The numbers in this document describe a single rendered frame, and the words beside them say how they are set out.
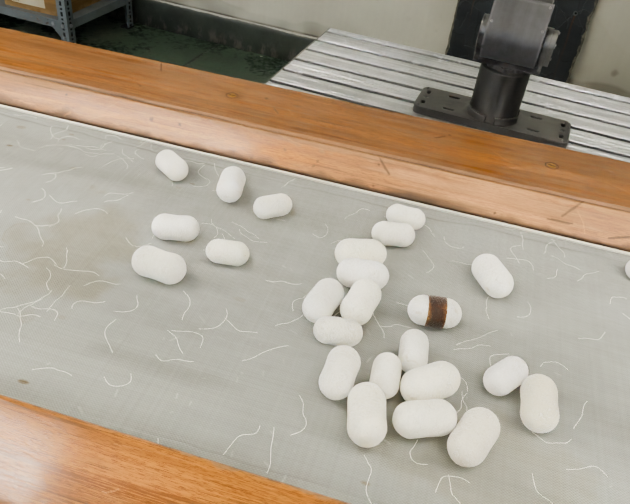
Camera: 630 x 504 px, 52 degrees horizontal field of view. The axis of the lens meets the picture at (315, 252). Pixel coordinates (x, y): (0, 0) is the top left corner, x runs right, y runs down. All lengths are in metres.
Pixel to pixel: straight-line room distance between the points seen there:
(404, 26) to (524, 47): 1.79
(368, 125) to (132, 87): 0.23
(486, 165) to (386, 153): 0.09
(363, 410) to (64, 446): 0.15
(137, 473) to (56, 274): 0.19
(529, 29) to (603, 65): 1.74
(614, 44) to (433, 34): 0.62
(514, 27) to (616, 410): 0.49
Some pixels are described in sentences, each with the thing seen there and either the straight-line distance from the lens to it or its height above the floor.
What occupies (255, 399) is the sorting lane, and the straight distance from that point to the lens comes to 0.38.
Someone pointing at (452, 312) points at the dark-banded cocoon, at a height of 0.76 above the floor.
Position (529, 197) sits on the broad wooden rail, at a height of 0.76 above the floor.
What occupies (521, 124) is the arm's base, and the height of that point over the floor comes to 0.68.
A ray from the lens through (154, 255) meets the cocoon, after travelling 0.44.
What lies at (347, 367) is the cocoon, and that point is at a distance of 0.38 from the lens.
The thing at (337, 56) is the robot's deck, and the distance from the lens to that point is 1.02.
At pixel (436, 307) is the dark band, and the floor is 0.76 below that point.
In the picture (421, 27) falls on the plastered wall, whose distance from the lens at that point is 2.56.
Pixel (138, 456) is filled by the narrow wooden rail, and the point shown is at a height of 0.76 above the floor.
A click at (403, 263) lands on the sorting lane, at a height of 0.74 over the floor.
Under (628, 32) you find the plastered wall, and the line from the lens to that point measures 2.51.
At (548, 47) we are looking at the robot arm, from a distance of 0.82.
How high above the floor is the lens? 1.04
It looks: 38 degrees down
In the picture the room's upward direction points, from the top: 7 degrees clockwise
